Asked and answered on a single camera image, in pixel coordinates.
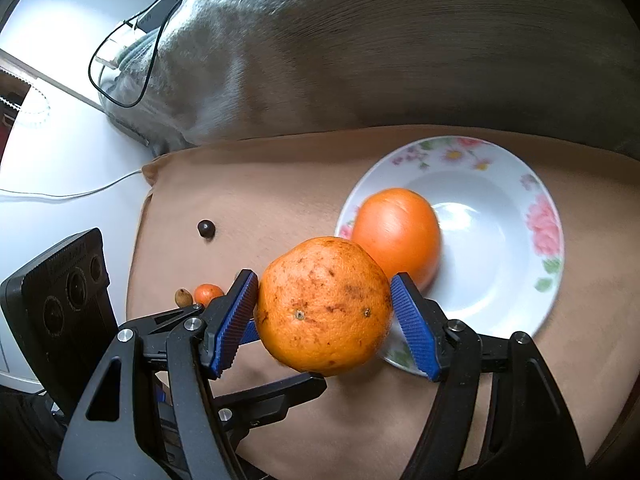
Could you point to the black power adapter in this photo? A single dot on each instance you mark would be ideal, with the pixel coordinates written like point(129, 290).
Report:
point(155, 12)

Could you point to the small dark round fruit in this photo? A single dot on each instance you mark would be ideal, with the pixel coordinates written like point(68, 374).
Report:
point(206, 229)

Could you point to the smooth orange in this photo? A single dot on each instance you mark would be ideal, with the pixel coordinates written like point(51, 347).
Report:
point(400, 230)

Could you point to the small orange kumquat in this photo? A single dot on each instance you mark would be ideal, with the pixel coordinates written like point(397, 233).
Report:
point(207, 294)

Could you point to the grey sofa back cushion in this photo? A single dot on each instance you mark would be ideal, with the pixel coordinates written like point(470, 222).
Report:
point(400, 50)

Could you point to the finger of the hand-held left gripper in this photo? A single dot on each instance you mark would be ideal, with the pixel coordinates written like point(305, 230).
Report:
point(145, 324)
point(280, 395)

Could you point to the spotted orange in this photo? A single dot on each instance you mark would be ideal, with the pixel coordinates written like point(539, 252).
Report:
point(320, 305)

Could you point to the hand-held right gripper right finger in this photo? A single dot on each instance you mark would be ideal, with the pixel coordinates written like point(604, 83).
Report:
point(415, 325)

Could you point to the brown longan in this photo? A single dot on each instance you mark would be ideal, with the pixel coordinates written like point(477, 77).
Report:
point(182, 296)

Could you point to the white floral plate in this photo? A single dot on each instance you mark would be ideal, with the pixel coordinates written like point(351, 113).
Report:
point(480, 240)

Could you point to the clear plastic holder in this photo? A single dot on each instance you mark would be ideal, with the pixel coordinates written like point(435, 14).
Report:
point(112, 57)

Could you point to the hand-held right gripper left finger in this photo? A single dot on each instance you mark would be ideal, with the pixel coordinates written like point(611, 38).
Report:
point(235, 320)

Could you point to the white lace-edged cloth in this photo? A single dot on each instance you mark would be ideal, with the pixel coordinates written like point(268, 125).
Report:
point(32, 107)

